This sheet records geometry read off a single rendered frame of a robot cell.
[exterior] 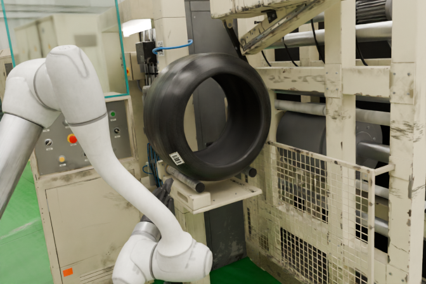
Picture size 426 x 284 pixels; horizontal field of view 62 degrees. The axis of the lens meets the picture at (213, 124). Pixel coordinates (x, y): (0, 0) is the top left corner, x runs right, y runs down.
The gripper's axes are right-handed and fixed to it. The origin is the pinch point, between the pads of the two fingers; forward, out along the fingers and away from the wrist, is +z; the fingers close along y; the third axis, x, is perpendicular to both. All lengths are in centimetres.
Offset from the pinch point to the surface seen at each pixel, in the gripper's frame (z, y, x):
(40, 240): 70, 62, -210
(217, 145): 52, 21, -2
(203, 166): 19.1, 9.2, 5.6
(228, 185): 38, 37, -1
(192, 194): 15.6, 19.1, -5.4
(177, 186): 23.4, 18.3, -16.0
